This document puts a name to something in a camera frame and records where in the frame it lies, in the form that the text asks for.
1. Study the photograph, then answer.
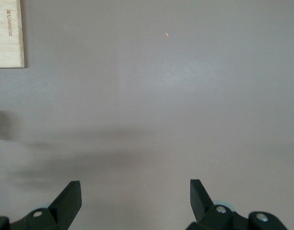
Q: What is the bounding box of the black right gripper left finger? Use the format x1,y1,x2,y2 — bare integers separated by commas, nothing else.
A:
0,181,82,230

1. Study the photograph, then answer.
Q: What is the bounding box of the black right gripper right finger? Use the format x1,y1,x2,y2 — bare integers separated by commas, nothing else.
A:
185,179,289,230

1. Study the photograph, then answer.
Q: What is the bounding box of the wooden cutting board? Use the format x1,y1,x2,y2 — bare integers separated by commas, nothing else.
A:
0,0,25,69

